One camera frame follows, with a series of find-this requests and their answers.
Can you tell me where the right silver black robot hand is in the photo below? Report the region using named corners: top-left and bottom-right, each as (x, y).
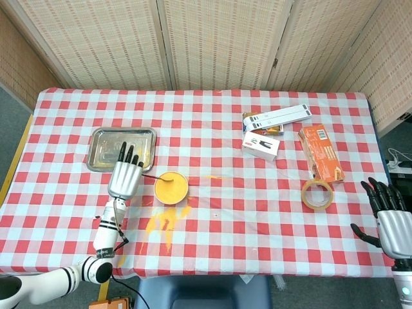
top-left (350, 176), bottom-right (412, 260)

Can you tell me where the woven bamboo folding screen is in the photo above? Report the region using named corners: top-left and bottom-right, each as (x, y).
top-left (0, 0), bottom-right (412, 138)

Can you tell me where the long flat white device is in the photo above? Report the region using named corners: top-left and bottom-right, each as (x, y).
top-left (243, 103), bottom-right (312, 133)

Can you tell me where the orange cardboard box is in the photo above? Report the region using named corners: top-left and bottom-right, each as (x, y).
top-left (297, 124), bottom-right (346, 184)

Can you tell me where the orange box on floor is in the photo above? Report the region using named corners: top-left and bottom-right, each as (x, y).
top-left (88, 297), bottom-right (131, 309)

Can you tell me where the silver metal tray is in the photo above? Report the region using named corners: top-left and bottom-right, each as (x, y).
top-left (86, 127), bottom-right (158, 173)

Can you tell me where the spilled yellow powder patch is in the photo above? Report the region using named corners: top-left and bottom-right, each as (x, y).
top-left (116, 205), bottom-right (193, 268)

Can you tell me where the off-white bowl of yellow powder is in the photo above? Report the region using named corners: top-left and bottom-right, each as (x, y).
top-left (153, 171), bottom-right (190, 206)

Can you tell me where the black spoon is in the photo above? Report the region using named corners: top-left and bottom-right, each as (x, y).
top-left (143, 174), bottom-right (174, 183)

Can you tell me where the white box with black print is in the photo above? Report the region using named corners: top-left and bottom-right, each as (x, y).
top-left (241, 131), bottom-right (280, 162)

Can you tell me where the black equipment case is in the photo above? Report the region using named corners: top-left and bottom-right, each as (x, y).
top-left (388, 170), bottom-right (412, 207)

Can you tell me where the red white checkered tablecloth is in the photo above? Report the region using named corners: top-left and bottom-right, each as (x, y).
top-left (0, 87), bottom-right (400, 279)

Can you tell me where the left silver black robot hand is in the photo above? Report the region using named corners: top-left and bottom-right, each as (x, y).
top-left (107, 141), bottom-right (145, 199)

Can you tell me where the small colourful snack box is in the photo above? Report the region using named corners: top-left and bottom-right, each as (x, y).
top-left (243, 111), bottom-right (285, 136)

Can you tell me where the thin black cable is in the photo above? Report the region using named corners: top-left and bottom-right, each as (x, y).
top-left (111, 276), bottom-right (143, 302)

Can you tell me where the dark blue chair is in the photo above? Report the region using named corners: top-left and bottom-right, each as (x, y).
top-left (133, 275), bottom-right (273, 309)

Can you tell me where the clear packing tape roll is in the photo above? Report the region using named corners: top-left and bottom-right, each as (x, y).
top-left (301, 179), bottom-right (334, 212)

